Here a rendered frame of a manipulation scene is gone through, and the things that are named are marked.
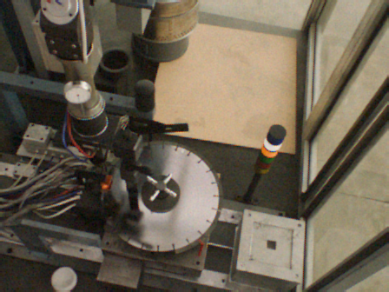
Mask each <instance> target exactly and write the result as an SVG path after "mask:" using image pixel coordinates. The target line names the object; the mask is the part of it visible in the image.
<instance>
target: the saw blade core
mask: <svg viewBox="0 0 389 292"><path fill-rule="evenodd" d="M149 147H150V148H151V150H149ZM149 147H148V146H145V147H142V153H141V154H140V156H139V157H138V160H137V161H138V162H140V163H141V164H142V165H144V166H147V167H152V168H154V169H155V173H154V174H153V175H152V176H158V175H165V176H168V174H172V178H173V179H174V180H175V181H176V182H177V183H178V184H179V187H180V190H181V197H180V200H179V202H178V204H176V205H175V207H173V208H172V209H171V210H168V211H165V212H156V211H153V210H151V209H149V208H148V207H146V206H145V204H144V203H143V202H142V185H143V184H144V183H145V181H146V177H152V176H145V175H143V174H141V176H140V177H139V179H138V182H137V187H138V196H132V197H129V190H128V185H127V184H126V183H125V180H122V179H121V175H120V170H119V168H120V167H121V163H122V162H123V160H122V159H120V160H118V162H117V163H115V165H114V166H113V167H112V168H111V170H110V171H109V173H108V175H109V176H112V178H111V183H110V185H109V186H107V185H103V186H102V191H108V193H105V192H102V210H103V213H104V215H105V218H106V220H107V219H108V218H109V219H108V220H107V221H108V224H109V226H110V227H111V228H112V229H113V230H114V231H115V233H116V234H117V235H118V236H119V237H121V238H122V239H123V241H125V242H126V241H128V243H129V244H131V245H133V246H135V247H137V248H140V249H145V250H148V251H157V250H158V251H172V250H174V248H173V246H172V244H174V247H175V249H178V248H182V247H184V246H186V245H188V242H189V244H190V243H192V242H193V241H195V240H196V239H198V238H199V237H200V236H202V234H204V233H205V232H206V230H207V229H208V227H209V226H210V224H211V223H212V221H213V220H214V218H215V214H216V211H217V209H218V205H219V190H218V187H217V183H216V181H215V178H214V176H213V174H212V171H211V170H210V169H209V168H208V166H207V165H206V164H205V163H204V162H203V161H202V160H201V159H200V158H199V157H198V156H196V155H195V154H192V153H191V152H190V151H188V150H184V151H183V153H182V152H181V151H182V148H180V147H178V148H177V150H175V149H176V147H175V146H172V145H167V144H164V147H163V148H164V149H162V144H154V145H149ZM189 152H190V154H189ZM198 162H199V163H198ZM115 168H118V169H115ZM209 170H210V171H209ZM206 171H208V173H206ZM213 196H215V197H213ZM106 204H108V206H106ZM103 205H105V206H103ZM212 208H213V209H212ZM214 209H216V210H214ZM110 217H111V218H110ZM207 221H208V222H207ZM209 222H211V223H209ZM118 228H119V230H118ZM116 230H117V231H116ZM198 231H200V233H199V232H198ZM129 237H131V239H129ZM186 239H188V241H186ZM143 243H144V245H143V247H142V244H143ZM157 246H159V248H157Z"/></svg>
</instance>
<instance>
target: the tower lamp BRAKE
mask: <svg viewBox="0 0 389 292"><path fill-rule="evenodd" d="M285 136H287V130H286V129H285V128H284V127H283V126H281V125H279V124H274V125H273V126H270V128H269V131H268V133H267V140H268V141H269V143H271V144H272V145H280V144H281V143H283V140H284V138H285Z"/></svg>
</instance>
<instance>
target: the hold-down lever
mask: <svg viewBox="0 0 389 292"><path fill-rule="evenodd" d="M121 167H125V168H127V169H132V170H137V171H138V172H139V173H140V174H143V175H145V176H152V175H153V174H154V173H155V169H154V168H152V167H147V166H144V165H142V166H137V165H134V164H132V163H126V162H122V163H121Z"/></svg>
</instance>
